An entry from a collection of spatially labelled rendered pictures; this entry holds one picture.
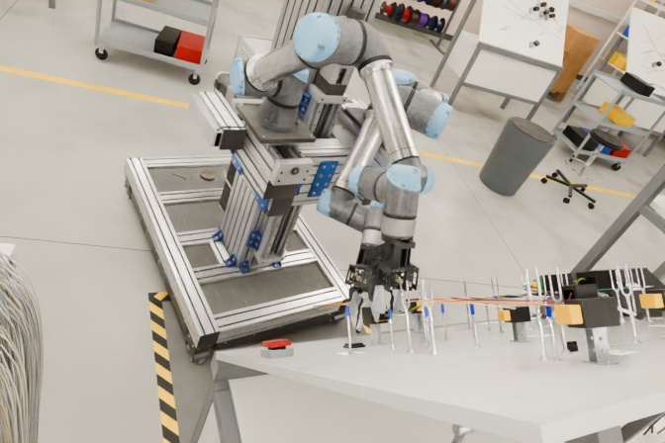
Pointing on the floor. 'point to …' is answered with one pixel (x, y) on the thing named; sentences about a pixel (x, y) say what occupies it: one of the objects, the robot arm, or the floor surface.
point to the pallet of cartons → (573, 57)
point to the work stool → (589, 161)
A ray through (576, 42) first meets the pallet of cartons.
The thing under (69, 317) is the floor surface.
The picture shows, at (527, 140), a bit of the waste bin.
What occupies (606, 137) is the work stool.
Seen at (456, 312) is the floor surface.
